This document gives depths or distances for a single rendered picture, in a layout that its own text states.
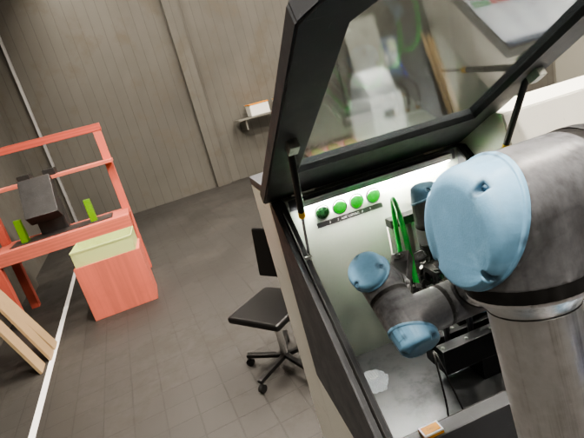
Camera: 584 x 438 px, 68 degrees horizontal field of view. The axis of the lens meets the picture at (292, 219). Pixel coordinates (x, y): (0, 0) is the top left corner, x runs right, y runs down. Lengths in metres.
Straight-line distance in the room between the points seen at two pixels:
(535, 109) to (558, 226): 1.11
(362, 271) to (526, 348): 0.39
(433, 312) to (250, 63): 9.72
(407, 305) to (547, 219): 0.41
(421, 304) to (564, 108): 0.96
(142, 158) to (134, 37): 2.42
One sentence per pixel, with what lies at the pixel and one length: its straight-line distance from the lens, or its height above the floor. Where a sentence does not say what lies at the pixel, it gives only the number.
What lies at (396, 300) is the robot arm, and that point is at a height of 1.39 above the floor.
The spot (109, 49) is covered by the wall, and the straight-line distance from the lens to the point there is 9.89.
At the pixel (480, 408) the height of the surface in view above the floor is 0.95.
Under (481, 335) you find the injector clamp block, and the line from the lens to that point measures 1.39.
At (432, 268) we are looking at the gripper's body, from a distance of 1.17.
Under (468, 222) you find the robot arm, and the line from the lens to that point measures 0.40.
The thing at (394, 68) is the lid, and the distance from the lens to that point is 0.91.
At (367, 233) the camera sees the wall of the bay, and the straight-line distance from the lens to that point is 1.45.
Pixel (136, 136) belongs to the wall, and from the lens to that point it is 9.77.
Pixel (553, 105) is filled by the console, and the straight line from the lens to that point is 1.56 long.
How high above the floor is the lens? 1.78
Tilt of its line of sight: 17 degrees down
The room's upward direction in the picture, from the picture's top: 15 degrees counter-clockwise
